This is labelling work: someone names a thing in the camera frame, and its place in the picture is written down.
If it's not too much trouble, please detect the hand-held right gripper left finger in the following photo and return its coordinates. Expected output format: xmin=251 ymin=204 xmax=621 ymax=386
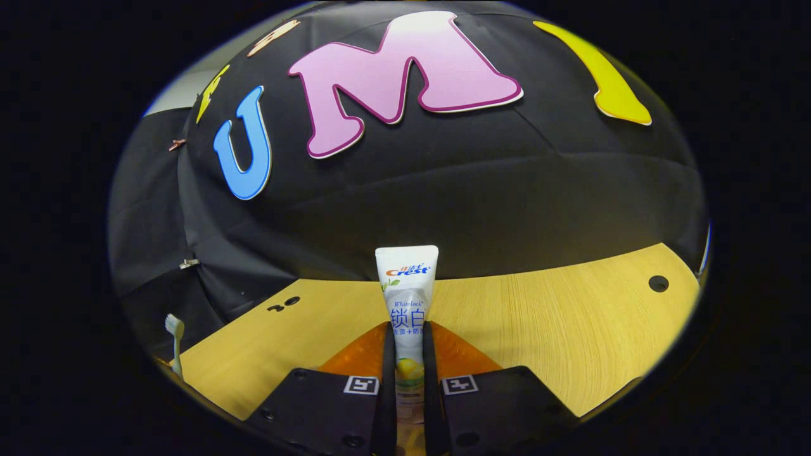
xmin=244 ymin=321 xmax=397 ymax=456

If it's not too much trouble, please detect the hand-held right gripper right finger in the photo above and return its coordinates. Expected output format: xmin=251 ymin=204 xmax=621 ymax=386
xmin=422 ymin=321 xmax=580 ymax=456

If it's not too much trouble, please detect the white toothpaste tube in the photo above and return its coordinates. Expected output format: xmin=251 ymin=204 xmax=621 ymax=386
xmin=375 ymin=245 xmax=440 ymax=456

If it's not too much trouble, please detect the pale green toothbrush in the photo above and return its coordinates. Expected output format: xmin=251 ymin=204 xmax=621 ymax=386
xmin=165 ymin=313 xmax=186 ymax=381

